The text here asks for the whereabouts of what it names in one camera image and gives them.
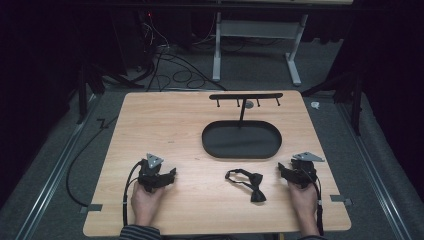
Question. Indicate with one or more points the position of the white metal desk frame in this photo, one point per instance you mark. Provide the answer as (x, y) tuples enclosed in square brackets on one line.
[(256, 29)]

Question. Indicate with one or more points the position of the grey tape piece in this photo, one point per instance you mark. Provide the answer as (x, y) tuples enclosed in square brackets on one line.
[(340, 199), (91, 208)]

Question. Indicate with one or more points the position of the black metal stand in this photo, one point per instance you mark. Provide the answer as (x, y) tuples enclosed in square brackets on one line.
[(83, 90), (356, 100)]

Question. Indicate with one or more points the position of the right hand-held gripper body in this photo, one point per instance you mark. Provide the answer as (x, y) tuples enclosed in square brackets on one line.
[(305, 171)]

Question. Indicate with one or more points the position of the person's right hand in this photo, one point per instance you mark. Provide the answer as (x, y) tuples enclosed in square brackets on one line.
[(303, 201)]

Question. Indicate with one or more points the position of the metal floor rail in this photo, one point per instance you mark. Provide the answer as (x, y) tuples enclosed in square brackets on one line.
[(50, 183), (373, 180)]

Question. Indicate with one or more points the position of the crumpled white scrap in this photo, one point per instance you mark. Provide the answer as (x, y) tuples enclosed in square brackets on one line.
[(315, 105)]

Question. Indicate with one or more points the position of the black bow tie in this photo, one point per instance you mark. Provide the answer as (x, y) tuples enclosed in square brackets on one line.
[(253, 185)]

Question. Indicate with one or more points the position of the black hook stand with tray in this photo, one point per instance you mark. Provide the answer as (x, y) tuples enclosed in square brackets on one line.
[(241, 140)]

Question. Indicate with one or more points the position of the person's left hand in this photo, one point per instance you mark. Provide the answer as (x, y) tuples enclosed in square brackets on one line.
[(145, 205)]

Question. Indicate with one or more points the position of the grey round sticker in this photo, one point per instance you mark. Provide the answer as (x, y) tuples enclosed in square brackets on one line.
[(249, 104)]

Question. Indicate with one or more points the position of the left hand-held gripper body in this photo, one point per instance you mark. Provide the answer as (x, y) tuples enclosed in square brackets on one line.
[(150, 171)]

